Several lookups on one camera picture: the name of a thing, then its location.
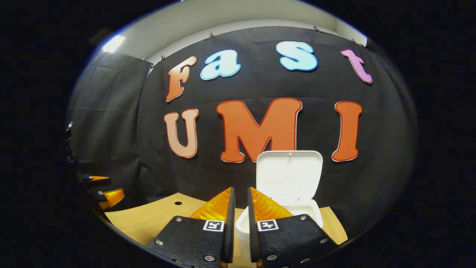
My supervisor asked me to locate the white desktop garbage bin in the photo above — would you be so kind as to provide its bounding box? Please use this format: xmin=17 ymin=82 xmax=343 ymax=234
xmin=235 ymin=150 xmax=324 ymax=257

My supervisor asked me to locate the black backdrop cloth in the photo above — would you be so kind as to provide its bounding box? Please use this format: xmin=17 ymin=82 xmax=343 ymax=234
xmin=67 ymin=26 xmax=417 ymax=239

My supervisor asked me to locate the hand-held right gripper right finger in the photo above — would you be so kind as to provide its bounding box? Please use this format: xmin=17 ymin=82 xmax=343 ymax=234
xmin=247 ymin=187 xmax=339 ymax=268

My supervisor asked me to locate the wooden desktop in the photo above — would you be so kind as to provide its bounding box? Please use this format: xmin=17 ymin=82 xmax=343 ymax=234
xmin=104 ymin=192 xmax=348 ymax=268

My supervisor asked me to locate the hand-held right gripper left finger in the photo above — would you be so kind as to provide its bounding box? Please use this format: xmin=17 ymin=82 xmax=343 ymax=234
xmin=147 ymin=187 xmax=236 ymax=268

